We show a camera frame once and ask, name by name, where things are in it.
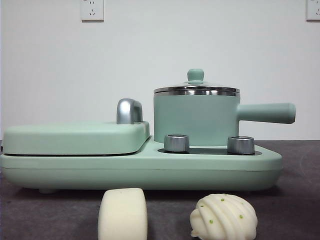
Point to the glass pot lid green knob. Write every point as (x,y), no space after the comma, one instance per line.
(195,75)

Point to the smooth white cylindrical bun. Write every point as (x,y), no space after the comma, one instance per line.
(122,215)

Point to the pleated white bun green specks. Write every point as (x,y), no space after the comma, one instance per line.
(225,220)

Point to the silver control knob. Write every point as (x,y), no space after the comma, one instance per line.
(240,145)
(176,143)

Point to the green breakfast machine base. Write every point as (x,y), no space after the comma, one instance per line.
(150,170)

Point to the white wall socket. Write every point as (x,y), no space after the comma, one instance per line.
(92,11)
(313,10)

